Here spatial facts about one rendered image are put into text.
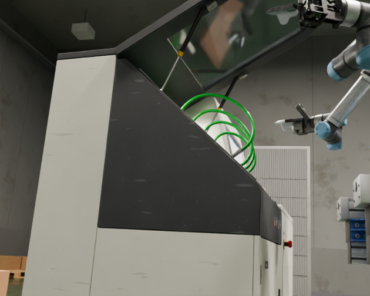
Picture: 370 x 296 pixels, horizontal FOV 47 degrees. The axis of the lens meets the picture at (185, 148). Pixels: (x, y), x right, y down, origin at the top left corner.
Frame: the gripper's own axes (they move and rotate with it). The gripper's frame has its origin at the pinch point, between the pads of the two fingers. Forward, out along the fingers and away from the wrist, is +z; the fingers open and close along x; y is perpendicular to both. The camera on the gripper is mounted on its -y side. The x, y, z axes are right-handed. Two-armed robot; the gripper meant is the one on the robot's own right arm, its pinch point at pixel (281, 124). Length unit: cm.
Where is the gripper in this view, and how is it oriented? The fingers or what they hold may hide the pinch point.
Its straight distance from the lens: 242.8
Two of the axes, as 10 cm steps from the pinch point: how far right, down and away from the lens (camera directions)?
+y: 0.2, 9.9, -1.4
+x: 6.3, 1.0, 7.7
